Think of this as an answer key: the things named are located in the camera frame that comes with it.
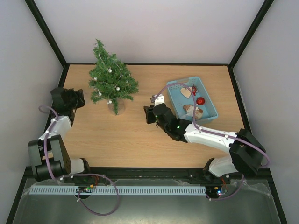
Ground red ball ornament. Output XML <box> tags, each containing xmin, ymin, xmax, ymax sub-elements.
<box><xmin>196</xmin><ymin>97</ymin><xmax>205</xmax><ymax>105</ymax></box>

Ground fairy light string white beads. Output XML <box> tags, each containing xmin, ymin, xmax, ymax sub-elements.
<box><xmin>91</xmin><ymin>55</ymin><xmax>133</xmax><ymax>104</ymax></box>

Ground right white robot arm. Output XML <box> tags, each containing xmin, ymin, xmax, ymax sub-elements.
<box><xmin>143</xmin><ymin>103</ymin><xmax>266</xmax><ymax>183</ymax></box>

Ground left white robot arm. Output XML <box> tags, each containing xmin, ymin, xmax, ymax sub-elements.
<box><xmin>28</xmin><ymin>87</ymin><xmax>90</xmax><ymax>182</ymax></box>

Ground black frame rail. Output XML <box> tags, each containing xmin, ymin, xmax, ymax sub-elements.
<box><xmin>24</xmin><ymin>167</ymin><xmax>273</xmax><ymax>185</ymax></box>

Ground wooden heart ornament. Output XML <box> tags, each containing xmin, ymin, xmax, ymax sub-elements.
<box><xmin>180</xmin><ymin>87</ymin><xmax>193</xmax><ymax>98</ymax></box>

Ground light blue plastic basket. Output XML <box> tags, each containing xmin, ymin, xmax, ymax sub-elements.
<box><xmin>167</xmin><ymin>77</ymin><xmax>218</xmax><ymax>125</ymax></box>

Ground white cable duct rail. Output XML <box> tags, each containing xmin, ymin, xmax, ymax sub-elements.
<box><xmin>29</xmin><ymin>185</ymin><xmax>206</xmax><ymax>196</ymax></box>

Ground small green christmas tree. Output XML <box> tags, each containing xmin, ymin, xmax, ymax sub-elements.
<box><xmin>88</xmin><ymin>39</ymin><xmax>140</xmax><ymax>115</ymax></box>

